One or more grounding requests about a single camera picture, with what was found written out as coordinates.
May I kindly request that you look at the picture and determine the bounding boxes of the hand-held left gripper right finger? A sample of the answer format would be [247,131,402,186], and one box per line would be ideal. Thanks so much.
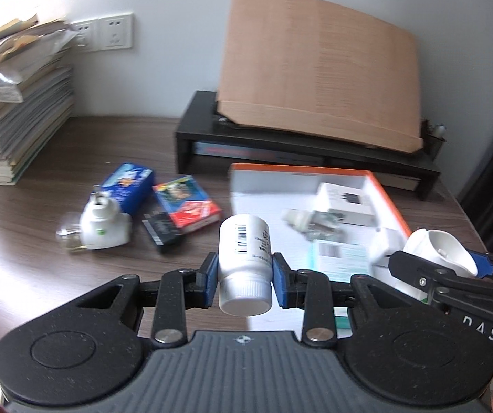
[272,252,442,349]

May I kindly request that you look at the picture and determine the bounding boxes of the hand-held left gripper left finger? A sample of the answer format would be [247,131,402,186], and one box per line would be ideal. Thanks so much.
[59,253,220,349]

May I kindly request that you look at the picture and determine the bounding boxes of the white vaporizer shell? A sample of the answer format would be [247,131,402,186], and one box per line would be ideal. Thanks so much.
[395,227,480,303]

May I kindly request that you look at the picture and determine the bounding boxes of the white pill bottle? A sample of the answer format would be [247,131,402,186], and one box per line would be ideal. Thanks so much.
[217,214,273,316]

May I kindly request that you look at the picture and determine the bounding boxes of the teal and white box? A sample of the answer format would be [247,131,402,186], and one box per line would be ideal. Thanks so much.
[306,240,375,337]

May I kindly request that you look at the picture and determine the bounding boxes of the black charger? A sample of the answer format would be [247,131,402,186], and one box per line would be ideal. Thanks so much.
[141,211,184,254]

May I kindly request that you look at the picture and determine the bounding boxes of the clear liquid refill bottle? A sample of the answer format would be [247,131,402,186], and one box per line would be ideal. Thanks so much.
[281,208,346,242]

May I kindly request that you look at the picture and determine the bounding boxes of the red playing card box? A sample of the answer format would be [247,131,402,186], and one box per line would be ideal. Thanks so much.
[151,174,224,230]

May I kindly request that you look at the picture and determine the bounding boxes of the orange and white cardboard box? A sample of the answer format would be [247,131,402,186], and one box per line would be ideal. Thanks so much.
[228,163,412,337]

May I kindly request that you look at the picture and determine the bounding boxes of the white charger packaging box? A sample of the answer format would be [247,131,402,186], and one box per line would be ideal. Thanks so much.
[315,181,379,228]

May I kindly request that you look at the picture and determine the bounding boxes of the white vaporizer with clear bottle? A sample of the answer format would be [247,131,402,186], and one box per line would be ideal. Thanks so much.
[55,184,134,253]

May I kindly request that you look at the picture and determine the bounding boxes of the blue printed box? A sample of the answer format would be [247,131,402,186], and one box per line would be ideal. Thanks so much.
[99,163,155,216]

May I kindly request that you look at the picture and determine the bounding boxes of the black mesh pen holder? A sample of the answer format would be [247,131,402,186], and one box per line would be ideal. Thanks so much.
[419,118,446,165]

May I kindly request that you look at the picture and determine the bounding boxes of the grey book with red stripe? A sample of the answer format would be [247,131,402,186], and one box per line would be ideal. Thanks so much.
[192,140,325,165]

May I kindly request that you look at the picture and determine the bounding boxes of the black monitor riser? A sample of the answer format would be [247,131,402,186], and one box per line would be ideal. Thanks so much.
[174,90,442,202]

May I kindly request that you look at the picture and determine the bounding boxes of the wooden book stand board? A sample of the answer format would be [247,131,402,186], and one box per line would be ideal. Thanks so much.
[216,0,424,156]

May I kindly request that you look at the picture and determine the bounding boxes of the stack of paper booklets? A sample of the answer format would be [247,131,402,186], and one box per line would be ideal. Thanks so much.
[0,14,75,187]

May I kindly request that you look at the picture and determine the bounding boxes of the clear plastic bag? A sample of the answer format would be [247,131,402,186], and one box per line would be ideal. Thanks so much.
[0,30,76,85]

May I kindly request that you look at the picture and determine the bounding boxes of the white wall socket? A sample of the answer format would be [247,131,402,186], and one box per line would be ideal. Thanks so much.
[97,12,135,51]
[70,19,100,53]

